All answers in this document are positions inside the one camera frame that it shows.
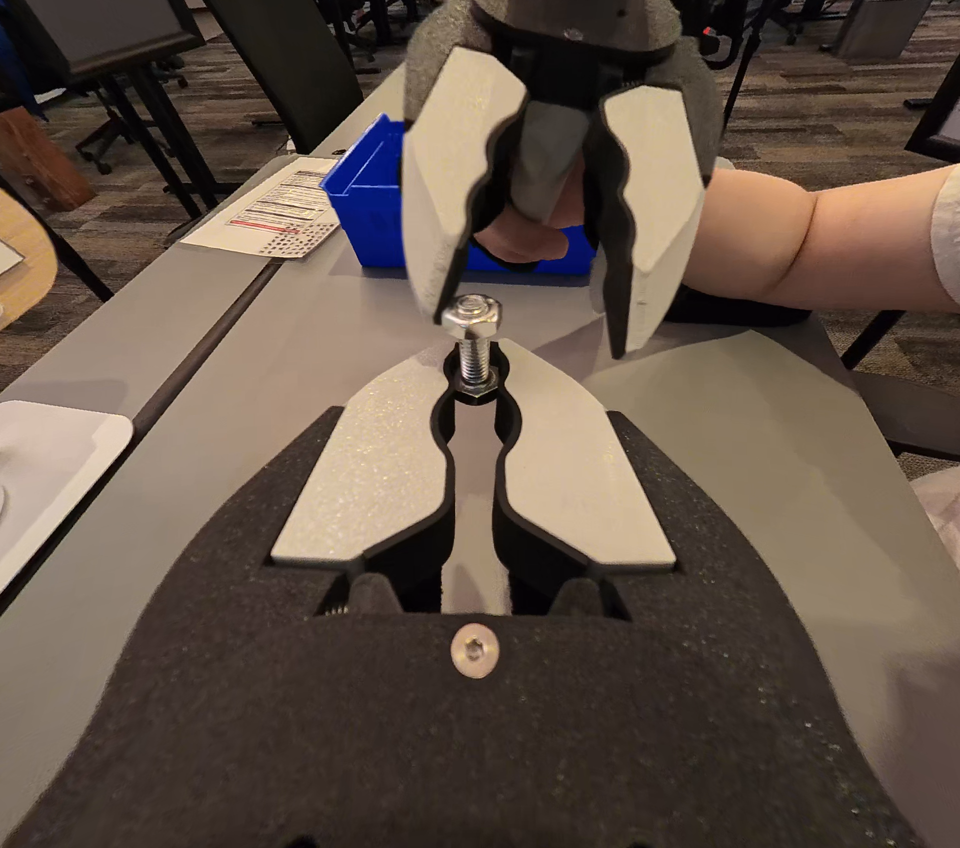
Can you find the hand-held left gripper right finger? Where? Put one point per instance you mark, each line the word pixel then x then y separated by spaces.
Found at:
pixel 592 481

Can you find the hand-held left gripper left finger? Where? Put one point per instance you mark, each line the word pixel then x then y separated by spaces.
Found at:
pixel 375 481

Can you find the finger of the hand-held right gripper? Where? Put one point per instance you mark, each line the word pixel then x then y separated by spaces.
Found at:
pixel 664 188
pixel 450 151

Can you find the blue plastic bin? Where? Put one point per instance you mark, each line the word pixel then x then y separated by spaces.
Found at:
pixel 367 218

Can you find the short silver bolt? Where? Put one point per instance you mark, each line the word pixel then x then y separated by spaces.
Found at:
pixel 475 388

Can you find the silver hex bolt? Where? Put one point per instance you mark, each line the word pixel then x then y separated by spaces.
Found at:
pixel 471 321

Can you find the person's right forearm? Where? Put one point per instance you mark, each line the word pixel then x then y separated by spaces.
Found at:
pixel 787 241

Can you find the person's right hand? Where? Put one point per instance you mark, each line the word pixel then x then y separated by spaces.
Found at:
pixel 525 241

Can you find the black wrist rest pad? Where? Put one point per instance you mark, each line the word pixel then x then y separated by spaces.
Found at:
pixel 735 312

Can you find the printed paper sheet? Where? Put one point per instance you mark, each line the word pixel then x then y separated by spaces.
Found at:
pixel 270 211

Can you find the grey metal box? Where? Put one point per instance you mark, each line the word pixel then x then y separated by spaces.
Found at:
pixel 885 20

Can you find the RIGHT marker sign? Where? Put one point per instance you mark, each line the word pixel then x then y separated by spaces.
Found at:
pixel 937 113

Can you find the white document stand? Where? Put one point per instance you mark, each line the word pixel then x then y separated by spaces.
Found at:
pixel 52 466

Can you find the brown wooden block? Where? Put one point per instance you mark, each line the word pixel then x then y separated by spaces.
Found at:
pixel 41 158

